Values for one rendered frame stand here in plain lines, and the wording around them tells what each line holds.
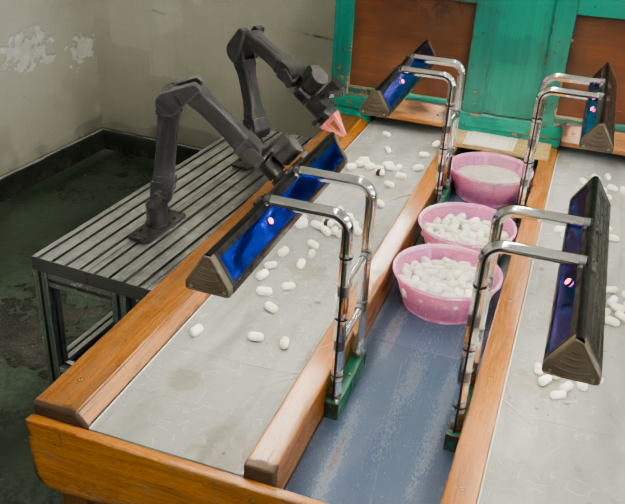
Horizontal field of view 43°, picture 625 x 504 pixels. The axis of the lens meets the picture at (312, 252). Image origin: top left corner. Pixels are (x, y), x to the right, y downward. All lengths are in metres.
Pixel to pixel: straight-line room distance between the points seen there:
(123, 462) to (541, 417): 0.77
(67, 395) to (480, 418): 0.76
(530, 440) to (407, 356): 0.39
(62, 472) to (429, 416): 0.71
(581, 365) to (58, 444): 0.91
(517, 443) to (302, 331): 0.51
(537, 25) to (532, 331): 1.26
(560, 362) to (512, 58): 1.78
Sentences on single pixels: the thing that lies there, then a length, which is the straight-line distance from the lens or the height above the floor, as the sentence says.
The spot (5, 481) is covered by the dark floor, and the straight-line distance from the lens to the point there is 2.52.
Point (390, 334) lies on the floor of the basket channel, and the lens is 1.84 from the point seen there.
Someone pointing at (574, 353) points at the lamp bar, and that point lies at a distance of 1.14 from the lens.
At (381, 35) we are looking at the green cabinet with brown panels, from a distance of 2.88.
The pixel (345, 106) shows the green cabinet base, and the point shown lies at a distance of 2.97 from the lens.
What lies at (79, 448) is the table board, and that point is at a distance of 1.50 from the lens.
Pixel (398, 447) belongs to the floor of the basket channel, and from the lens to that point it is 1.54.
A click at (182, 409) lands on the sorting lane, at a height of 0.74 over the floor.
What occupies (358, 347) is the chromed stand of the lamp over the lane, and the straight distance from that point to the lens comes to 1.67.
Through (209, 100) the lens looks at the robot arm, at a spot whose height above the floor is 1.06.
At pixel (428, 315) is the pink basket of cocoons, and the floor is 0.69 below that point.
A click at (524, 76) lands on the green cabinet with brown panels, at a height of 0.99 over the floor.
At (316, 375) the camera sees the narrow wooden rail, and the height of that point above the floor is 0.76.
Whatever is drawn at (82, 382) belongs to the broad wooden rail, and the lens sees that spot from 1.55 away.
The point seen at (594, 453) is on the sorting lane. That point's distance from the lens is 1.53.
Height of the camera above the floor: 1.70
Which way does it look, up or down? 29 degrees down
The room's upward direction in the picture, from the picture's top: 3 degrees clockwise
